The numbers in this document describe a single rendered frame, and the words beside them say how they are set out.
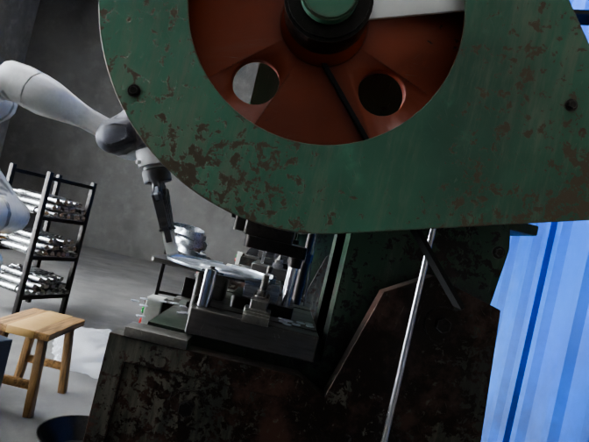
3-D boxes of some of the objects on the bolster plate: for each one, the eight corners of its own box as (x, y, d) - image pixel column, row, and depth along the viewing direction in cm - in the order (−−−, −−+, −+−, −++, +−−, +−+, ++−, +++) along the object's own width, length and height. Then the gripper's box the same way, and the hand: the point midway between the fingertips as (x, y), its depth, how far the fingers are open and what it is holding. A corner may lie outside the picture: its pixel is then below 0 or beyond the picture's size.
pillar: (280, 305, 127) (293, 251, 128) (280, 304, 129) (293, 251, 130) (288, 308, 127) (301, 253, 128) (288, 306, 129) (301, 253, 130)
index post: (196, 305, 117) (206, 265, 117) (198, 303, 120) (208, 264, 120) (208, 308, 117) (217, 267, 117) (209, 306, 120) (219, 267, 120)
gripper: (147, 174, 143) (164, 256, 143) (135, 168, 130) (152, 260, 130) (173, 168, 143) (190, 251, 143) (164, 162, 130) (181, 253, 130)
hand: (170, 242), depth 136 cm, fingers closed
